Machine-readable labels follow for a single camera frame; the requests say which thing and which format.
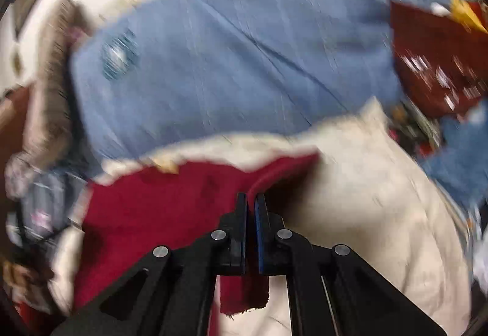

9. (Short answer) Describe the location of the blue striped duvet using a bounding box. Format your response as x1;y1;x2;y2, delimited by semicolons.
70;0;454;173

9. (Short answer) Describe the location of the brown striped pillow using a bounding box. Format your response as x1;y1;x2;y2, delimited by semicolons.
5;0;92;169

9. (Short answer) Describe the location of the blue denim cloth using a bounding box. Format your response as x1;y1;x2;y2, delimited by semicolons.
419;100;488;215

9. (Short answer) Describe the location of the yellow cloth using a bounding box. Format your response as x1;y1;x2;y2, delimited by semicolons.
450;0;488;35

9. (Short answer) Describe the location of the dark floral cloth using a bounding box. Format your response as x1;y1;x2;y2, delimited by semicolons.
389;100;443;157

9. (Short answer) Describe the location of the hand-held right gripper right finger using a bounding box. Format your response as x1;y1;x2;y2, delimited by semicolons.
255;193;448;336

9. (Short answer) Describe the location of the cream leaf print bedsheet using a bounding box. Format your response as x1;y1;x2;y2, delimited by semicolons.
49;98;473;336

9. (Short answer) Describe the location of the dark red printed cloth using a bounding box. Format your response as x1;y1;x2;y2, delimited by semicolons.
389;1;488;119

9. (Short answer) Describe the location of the dark red garment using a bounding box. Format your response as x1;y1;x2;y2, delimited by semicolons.
72;153;321;325

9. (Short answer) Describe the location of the brown wooden headboard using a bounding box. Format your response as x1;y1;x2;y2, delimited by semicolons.
0;86;31;177

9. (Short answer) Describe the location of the blue plaid star cloth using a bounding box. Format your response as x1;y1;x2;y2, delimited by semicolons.
5;164;88;245

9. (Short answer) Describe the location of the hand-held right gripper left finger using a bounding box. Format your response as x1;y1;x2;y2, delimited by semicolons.
49;192;248;336

